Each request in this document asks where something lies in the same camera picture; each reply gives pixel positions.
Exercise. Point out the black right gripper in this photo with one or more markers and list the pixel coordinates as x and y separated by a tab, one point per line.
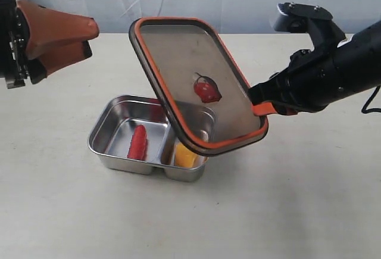
307	84

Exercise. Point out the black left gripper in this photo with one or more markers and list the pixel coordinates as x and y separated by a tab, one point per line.
29	31

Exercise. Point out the lunch box lid orange seal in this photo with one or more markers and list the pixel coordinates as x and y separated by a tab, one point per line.
198	83

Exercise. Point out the yellow cheese wedge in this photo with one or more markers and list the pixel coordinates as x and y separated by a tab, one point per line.
184	157

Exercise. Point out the red sausage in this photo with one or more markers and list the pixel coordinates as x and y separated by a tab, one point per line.
138	144

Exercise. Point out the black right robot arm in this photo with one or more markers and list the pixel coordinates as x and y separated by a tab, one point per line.
357	62

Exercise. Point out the steel two-compartment lunch box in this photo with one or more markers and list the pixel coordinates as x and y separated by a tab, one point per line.
112	134

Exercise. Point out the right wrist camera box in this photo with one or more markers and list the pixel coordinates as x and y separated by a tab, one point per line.
313	20

